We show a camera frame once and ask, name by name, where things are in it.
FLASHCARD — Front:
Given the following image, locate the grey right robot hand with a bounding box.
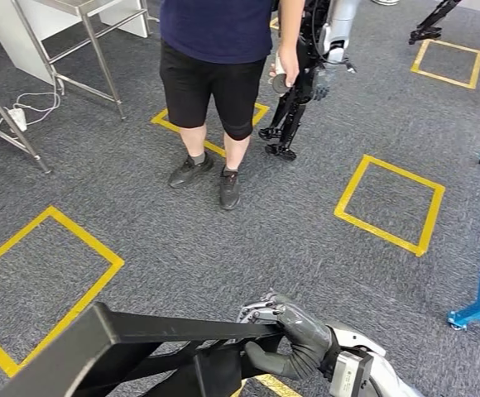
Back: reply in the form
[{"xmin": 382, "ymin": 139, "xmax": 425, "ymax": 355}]
[{"xmin": 237, "ymin": 293, "xmax": 336, "ymax": 382}]

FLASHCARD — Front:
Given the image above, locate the person's left hand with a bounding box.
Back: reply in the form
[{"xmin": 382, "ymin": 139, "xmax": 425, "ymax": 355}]
[{"xmin": 268, "ymin": 45, "xmax": 302, "ymax": 88}]

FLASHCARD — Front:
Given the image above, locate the grey handheld controller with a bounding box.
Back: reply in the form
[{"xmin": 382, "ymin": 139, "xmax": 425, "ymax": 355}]
[{"xmin": 271, "ymin": 51, "xmax": 293, "ymax": 95}]

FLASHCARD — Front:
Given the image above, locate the black plastic bracket part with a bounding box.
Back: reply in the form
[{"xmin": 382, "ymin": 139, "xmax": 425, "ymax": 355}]
[{"xmin": 0, "ymin": 302, "xmax": 286, "ymax": 397}]

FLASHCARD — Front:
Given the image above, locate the black and silver humanoid robot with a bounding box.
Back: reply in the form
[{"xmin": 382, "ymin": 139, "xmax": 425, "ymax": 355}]
[{"xmin": 258, "ymin": 0, "xmax": 363, "ymax": 163}]

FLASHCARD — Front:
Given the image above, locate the person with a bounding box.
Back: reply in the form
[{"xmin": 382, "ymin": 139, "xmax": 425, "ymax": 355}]
[{"xmin": 158, "ymin": 0, "xmax": 308, "ymax": 212}]

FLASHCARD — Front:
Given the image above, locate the black mechanical leg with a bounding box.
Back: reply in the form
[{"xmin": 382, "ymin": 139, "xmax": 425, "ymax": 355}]
[{"xmin": 409, "ymin": 0, "xmax": 463, "ymax": 46}]

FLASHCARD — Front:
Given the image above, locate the white cabinet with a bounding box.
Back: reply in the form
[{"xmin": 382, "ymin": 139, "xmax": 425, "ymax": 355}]
[{"xmin": 0, "ymin": 0, "xmax": 150, "ymax": 86}]

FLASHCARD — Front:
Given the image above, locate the white power strip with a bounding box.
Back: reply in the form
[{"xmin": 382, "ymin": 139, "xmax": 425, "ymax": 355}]
[{"xmin": 7, "ymin": 107, "xmax": 28, "ymax": 133}]

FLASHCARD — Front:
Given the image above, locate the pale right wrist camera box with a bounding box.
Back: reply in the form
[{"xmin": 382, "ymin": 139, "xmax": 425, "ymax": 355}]
[{"xmin": 329, "ymin": 350, "xmax": 374, "ymax": 397}]

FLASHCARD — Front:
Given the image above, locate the white cable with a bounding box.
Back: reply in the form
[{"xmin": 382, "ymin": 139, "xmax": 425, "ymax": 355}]
[{"xmin": 0, "ymin": 76, "xmax": 65, "ymax": 157}]

